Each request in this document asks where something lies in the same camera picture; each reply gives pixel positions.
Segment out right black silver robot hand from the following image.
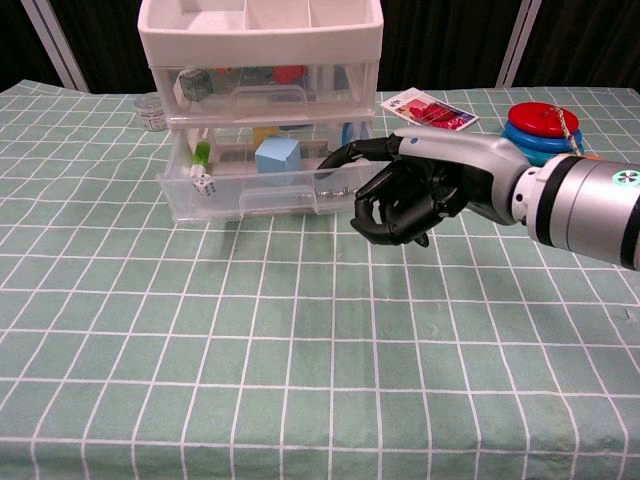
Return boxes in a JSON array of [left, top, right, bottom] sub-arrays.
[[317, 127, 539, 247]]

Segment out clear plastic drawer with dice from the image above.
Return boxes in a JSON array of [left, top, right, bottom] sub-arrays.
[[155, 119, 376, 224]]

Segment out clear plastic drawer with toys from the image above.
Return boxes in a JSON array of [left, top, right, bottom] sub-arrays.
[[152, 62, 376, 124]]

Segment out white organizer trays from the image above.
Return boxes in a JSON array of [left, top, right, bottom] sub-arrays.
[[137, 0, 385, 166]]

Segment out red and white card packet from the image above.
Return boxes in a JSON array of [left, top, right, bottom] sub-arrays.
[[379, 88, 480, 132]]

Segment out blue cube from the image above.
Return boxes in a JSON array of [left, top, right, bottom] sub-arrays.
[[254, 138, 302, 174]]

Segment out red toy piece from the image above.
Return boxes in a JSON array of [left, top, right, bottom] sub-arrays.
[[272, 65, 307, 86]]

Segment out yellow block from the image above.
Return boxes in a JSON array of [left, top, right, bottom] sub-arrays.
[[252, 126, 279, 149]]

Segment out green checked tablecloth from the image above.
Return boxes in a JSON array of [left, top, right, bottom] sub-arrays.
[[0, 79, 640, 480]]

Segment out white die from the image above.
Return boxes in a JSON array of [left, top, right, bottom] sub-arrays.
[[192, 174, 218, 198]]

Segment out green patterned cube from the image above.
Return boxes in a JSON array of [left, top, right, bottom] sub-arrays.
[[174, 69, 214, 102]]

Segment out small clear glass jar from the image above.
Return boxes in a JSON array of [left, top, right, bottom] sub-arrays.
[[134, 94, 167, 133]]

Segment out dark blue stacking ring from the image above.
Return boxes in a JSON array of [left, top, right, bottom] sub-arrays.
[[503, 119, 584, 150]]

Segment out light blue stacking ring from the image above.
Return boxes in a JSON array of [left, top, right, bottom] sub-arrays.
[[507, 134, 587, 169]]

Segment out red stacking ring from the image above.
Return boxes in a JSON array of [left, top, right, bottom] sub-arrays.
[[508, 102, 580, 139]]

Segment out braided string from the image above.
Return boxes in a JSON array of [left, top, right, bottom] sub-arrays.
[[542, 105, 587, 157]]

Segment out grey partition post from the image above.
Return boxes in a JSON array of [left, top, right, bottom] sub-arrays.
[[494, 0, 544, 90], [17, 0, 92, 93]]

